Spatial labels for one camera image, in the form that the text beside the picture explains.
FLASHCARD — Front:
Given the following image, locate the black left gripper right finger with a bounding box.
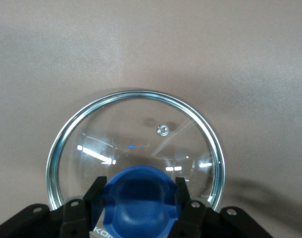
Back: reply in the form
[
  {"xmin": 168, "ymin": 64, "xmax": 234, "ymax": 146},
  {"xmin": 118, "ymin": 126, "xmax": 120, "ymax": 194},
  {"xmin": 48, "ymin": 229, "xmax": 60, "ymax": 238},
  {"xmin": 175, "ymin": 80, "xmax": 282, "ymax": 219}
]
[{"xmin": 169, "ymin": 177, "xmax": 209, "ymax": 238}]

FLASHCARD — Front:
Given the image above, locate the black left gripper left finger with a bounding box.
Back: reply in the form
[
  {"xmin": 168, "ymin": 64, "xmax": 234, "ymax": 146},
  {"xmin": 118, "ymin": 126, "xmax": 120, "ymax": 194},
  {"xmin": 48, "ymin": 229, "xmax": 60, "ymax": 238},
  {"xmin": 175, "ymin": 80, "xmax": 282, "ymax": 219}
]
[{"xmin": 59, "ymin": 175, "xmax": 108, "ymax": 238}]

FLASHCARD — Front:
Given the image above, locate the glass lid with blue knob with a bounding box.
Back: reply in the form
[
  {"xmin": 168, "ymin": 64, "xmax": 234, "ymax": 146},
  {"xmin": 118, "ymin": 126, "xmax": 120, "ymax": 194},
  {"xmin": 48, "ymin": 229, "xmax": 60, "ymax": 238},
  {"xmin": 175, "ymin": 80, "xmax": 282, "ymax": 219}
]
[{"xmin": 45, "ymin": 89, "xmax": 226, "ymax": 238}]

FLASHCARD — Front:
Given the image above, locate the brown table cover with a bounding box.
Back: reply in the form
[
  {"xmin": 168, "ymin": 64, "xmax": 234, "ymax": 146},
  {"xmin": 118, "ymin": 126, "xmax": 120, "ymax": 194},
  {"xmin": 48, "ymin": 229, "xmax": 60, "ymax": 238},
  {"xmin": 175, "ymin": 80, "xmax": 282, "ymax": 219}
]
[{"xmin": 0, "ymin": 0, "xmax": 302, "ymax": 238}]

